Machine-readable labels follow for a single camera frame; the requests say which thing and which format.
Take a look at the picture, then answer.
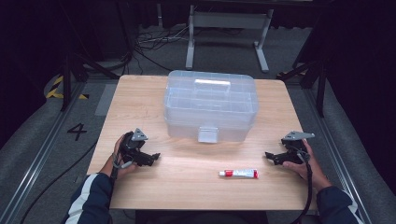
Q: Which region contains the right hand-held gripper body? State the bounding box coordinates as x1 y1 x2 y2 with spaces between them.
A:
281 130 316 164

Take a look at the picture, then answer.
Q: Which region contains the dark curtain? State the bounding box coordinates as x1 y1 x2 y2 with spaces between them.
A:
293 0 396 195
0 0 106 148

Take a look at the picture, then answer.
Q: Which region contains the yellow and black tape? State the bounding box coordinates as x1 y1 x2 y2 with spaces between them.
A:
46 75 91 101

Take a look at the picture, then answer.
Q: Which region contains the metal floor rail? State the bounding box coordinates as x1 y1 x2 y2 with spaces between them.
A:
0 81 88 224
303 88 373 224

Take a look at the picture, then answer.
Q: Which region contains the white and red tube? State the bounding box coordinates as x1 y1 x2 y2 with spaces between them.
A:
218 168 260 180

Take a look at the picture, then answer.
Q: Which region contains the clear plastic storage box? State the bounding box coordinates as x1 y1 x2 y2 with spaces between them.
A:
163 69 260 144

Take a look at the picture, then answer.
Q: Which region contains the person's left hand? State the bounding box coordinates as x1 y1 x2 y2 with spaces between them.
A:
99 133 140 180

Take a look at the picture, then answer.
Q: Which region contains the bundle of floor cables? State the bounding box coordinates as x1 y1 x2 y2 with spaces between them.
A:
134 26 191 73

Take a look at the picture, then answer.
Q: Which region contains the black floor cable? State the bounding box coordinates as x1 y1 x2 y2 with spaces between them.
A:
19 139 100 224

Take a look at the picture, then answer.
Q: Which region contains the right hand-held gripper cable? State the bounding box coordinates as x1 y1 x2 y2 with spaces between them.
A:
290 148 314 224

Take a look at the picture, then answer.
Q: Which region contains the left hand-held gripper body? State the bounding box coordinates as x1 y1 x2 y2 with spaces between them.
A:
120 128 149 165

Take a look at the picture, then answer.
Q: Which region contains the person's right hand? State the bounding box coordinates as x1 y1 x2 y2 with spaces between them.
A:
282 138 332 191

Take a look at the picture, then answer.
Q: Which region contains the left hand-held gripper cable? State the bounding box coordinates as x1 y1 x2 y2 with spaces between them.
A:
110 152 135 183

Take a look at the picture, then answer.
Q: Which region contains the black tripod stand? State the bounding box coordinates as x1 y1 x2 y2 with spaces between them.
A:
60 50 121 112
276 60 328 119

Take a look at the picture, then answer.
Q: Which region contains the grey metal stand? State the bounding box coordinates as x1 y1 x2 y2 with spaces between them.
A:
185 4 276 74

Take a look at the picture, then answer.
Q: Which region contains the hand-held gripper cable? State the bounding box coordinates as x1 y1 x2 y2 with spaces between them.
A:
290 148 314 224
110 152 135 183

